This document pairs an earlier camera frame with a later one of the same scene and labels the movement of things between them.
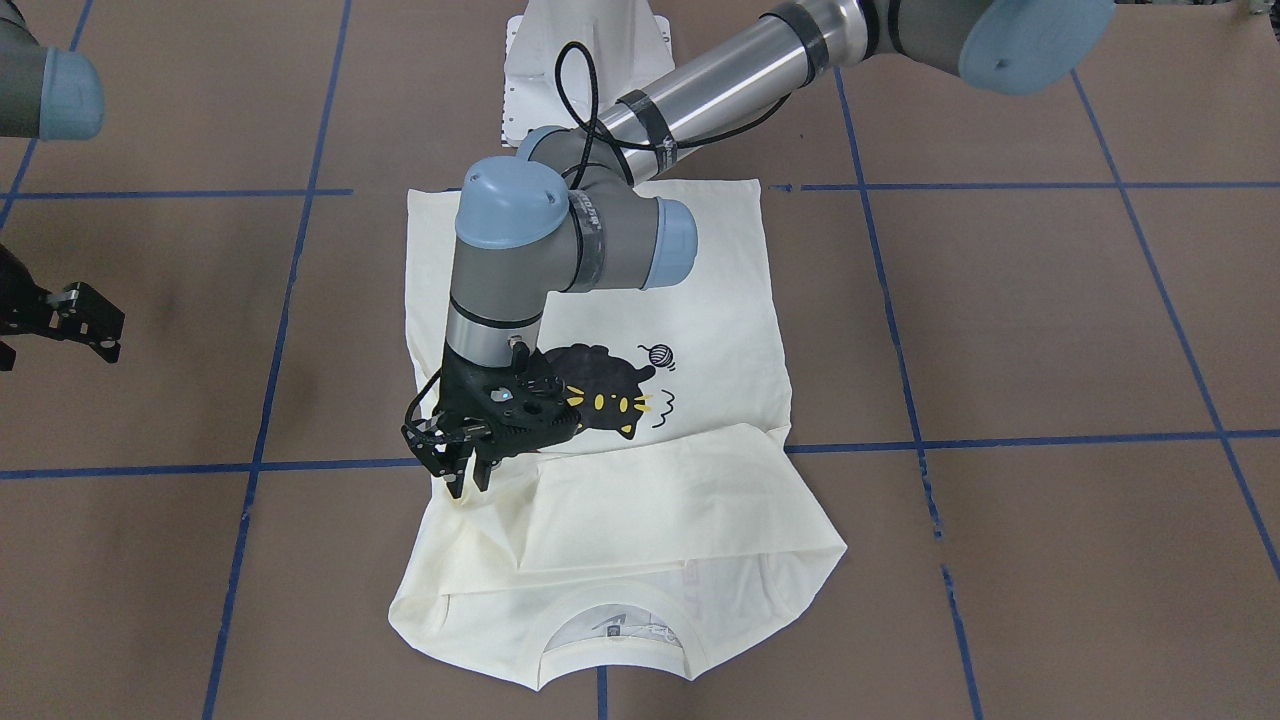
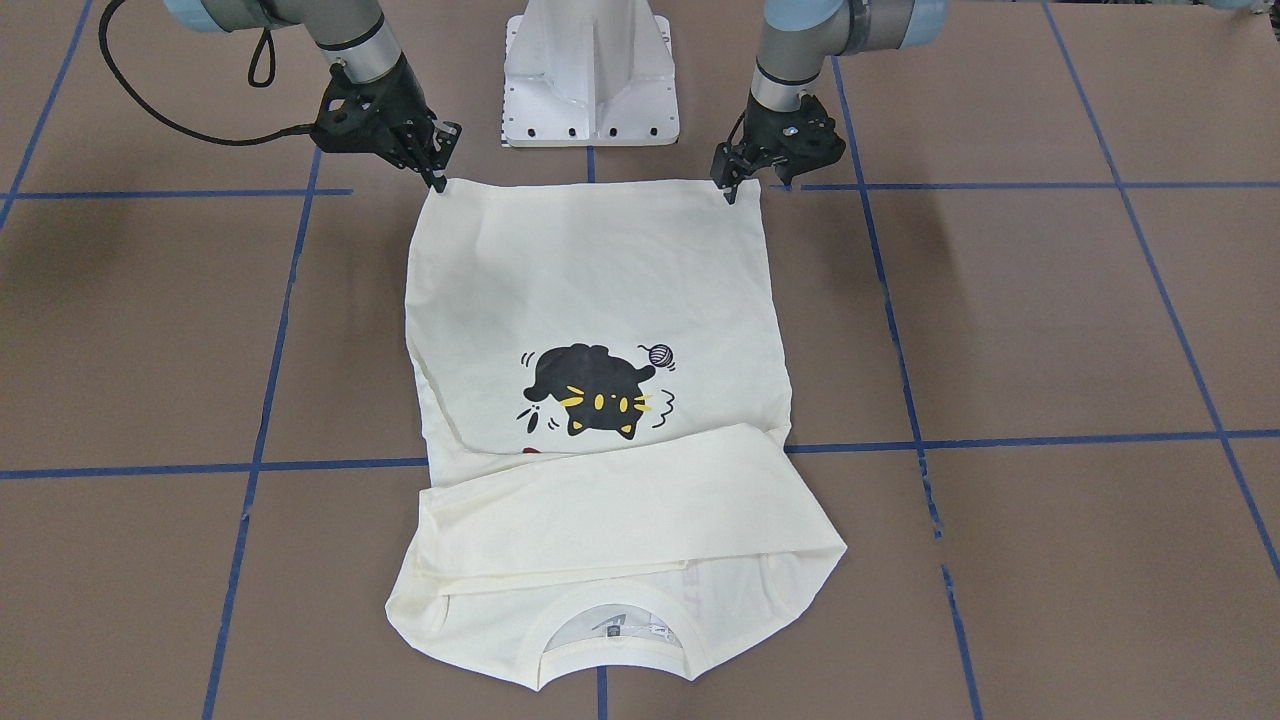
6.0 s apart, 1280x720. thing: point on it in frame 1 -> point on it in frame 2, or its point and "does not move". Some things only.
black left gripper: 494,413 -> 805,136
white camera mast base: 568,61 does not move
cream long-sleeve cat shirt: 678,523 does not move
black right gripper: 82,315 -> 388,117
